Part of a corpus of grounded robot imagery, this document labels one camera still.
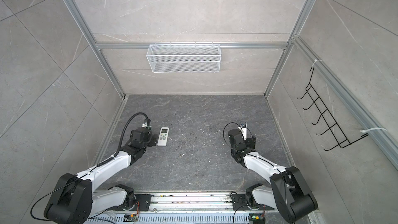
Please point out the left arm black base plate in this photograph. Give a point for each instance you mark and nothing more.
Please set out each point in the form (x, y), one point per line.
(136, 202)

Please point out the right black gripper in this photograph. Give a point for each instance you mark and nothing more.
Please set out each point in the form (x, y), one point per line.
(251, 142)

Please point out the black wire hook rack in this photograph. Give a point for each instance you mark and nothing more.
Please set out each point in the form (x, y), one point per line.
(326, 116)

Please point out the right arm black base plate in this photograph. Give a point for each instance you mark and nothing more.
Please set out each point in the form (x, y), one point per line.
(241, 202)

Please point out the white wire mesh basket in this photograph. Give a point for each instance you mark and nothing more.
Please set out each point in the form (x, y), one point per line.
(184, 58)

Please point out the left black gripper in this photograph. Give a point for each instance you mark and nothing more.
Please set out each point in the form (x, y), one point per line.
(152, 139)

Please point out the aluminium front rail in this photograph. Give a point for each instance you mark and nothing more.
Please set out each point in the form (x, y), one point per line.
(202, 201)

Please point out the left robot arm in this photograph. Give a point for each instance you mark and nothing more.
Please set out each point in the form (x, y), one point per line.
(76, 197)

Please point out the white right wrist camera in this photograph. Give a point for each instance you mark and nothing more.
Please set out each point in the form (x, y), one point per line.
(243, 128)

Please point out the white remote control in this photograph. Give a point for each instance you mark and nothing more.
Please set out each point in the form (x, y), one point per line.
(163, 137)

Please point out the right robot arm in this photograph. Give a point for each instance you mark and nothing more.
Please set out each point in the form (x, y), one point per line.
(289, 192)

